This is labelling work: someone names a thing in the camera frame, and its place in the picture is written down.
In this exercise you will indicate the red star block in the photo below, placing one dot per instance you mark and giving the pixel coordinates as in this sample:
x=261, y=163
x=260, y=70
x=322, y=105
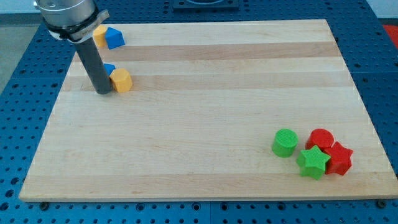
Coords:
x=340, y=159

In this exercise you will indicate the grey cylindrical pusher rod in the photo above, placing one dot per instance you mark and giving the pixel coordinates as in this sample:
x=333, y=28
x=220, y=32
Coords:
x=93, y=64

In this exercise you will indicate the dark mounting plate top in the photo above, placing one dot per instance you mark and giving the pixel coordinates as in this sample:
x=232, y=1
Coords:
x=179, y=5

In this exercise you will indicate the wooden board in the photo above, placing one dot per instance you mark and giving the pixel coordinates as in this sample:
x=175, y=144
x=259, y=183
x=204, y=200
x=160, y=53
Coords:
x=201, y=117

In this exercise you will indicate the red cylinder block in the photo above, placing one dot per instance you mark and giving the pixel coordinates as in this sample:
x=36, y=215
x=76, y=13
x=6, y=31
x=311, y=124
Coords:
x=321, y=138

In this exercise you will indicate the blue block behind rod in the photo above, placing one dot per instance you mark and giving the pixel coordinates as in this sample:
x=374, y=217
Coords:
x=109, y=68

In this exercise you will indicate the green star block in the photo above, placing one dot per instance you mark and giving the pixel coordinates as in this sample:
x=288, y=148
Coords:
x=312, y=162

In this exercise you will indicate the red object right edge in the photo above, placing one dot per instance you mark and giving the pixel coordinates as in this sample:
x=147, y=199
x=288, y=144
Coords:
x=392, y=31

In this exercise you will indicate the blue block top left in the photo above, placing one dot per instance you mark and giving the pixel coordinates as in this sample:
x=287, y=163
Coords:
x=114, y=38

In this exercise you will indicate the yellow hexagon block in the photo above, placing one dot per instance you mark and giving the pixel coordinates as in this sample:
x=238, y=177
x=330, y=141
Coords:
x=121, y=80

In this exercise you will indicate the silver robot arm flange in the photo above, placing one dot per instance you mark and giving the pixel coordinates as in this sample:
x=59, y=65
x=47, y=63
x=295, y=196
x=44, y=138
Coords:
x=72, y=20

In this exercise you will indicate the green cylinder block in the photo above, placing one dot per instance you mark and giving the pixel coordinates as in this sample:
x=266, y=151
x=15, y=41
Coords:
x=285, y=142

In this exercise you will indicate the yellow block top left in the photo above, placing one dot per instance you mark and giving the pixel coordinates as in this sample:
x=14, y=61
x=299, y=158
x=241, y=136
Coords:
x=99, y=36

